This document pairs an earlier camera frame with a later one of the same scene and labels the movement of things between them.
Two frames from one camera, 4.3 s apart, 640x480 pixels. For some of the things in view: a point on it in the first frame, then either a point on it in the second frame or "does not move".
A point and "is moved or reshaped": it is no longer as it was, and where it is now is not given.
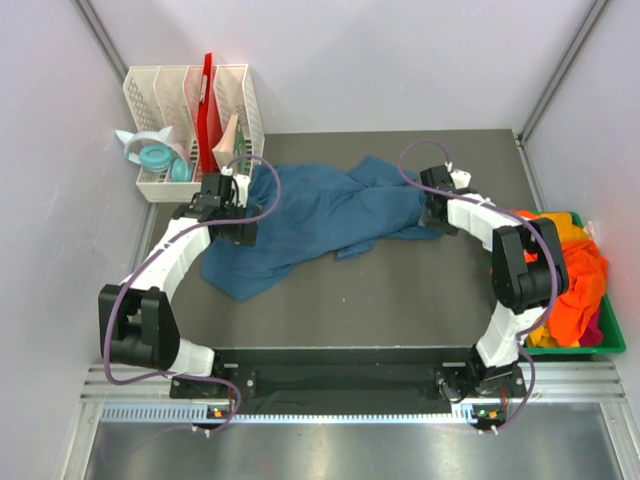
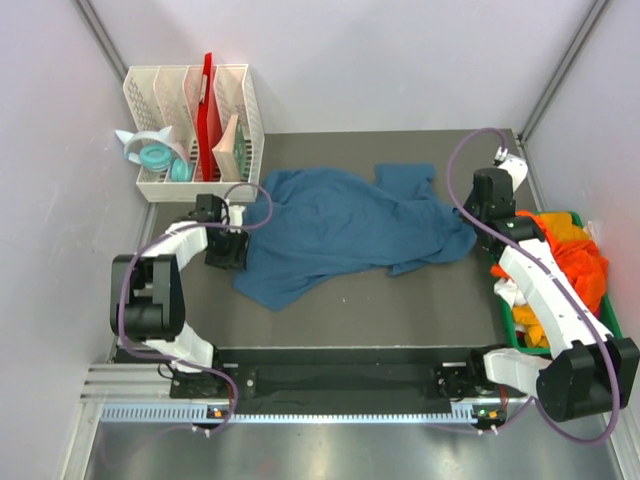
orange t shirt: [586, 288] does not move
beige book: [224, 151] does not move
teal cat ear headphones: [158, 151] does not move
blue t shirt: [321, 212] is moved or reshaped
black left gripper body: [239, 233] -> [230, 251]
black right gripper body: [437, 223] -> [473, 210]
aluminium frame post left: [102, 37] does not move
